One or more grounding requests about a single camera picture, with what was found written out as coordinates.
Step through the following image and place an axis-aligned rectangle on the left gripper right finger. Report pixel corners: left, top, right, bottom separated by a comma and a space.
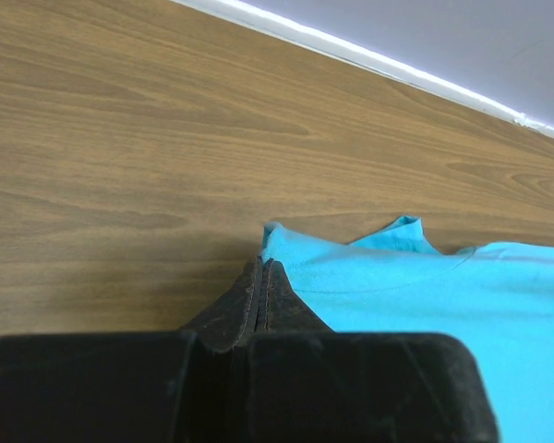
179, 258, 500, 443

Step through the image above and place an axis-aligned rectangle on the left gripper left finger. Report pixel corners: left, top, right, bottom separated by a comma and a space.
0, 261, 262, 442

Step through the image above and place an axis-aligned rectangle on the turquoise t-shirt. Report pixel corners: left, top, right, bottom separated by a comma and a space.
260, 216, 554, 442

